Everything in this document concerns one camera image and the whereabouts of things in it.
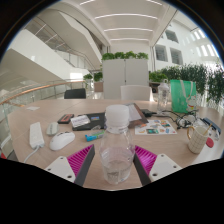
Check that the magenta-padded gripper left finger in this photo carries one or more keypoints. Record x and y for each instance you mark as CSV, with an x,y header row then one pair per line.
x,y
61,167

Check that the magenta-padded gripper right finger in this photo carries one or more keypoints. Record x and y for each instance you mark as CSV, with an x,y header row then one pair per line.
x,y
164,165

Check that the clear white-capped water bottle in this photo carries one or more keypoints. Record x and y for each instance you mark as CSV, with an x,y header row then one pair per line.
x,y
116,160

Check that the white computer mouse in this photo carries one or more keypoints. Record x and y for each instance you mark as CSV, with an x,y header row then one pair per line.
x,y
61,140

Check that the colourful sticker sheet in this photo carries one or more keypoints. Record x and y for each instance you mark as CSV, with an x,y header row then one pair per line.
x,y
155,127

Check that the white grid-pattern mug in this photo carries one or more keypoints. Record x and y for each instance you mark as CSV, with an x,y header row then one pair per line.
x,y
197,141

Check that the blue and green tube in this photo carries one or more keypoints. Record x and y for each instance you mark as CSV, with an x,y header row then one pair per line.
x,y
94,136

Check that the small red and black box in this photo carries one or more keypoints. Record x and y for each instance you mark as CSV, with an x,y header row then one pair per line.
x,y
65,118

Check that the white card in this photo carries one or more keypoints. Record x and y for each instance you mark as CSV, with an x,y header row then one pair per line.
x,y
80,121

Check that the flat round red coaster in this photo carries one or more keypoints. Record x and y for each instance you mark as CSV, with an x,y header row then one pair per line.
x,y
210,142

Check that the black power adapter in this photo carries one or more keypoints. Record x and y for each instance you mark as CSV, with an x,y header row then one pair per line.
x,y
148,112

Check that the gold spoon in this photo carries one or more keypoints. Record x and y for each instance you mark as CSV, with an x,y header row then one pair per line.
x,y
207,129

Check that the brown clipboard with paper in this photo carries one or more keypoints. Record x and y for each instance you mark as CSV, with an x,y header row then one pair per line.
x,y
136,115

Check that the black notebook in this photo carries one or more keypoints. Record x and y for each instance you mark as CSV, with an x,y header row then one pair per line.
x,y
96,121

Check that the white paper sheet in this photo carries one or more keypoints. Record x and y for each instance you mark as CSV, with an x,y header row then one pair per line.
x,y
33,108

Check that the tall clear spouted bottle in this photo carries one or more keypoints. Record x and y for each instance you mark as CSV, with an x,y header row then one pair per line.
x,y
163,98

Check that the green tote bag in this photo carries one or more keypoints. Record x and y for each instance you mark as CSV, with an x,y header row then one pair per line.
x,y
180,96

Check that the black chair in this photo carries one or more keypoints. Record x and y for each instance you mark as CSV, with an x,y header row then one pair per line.
x,y
75,94

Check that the white chair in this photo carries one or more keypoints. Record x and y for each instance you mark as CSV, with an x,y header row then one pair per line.
x,y
135,93

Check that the wooden planter with plants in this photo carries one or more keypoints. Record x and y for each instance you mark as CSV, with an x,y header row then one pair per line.
x,y
98,86

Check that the row of green hedge plants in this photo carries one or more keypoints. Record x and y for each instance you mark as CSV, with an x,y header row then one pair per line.
x,y
200,78

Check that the white cabinet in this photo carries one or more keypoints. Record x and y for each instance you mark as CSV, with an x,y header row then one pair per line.
x,y
125,78

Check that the green plants atop cabinet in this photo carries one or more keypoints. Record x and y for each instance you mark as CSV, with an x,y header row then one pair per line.
x,y
125,55

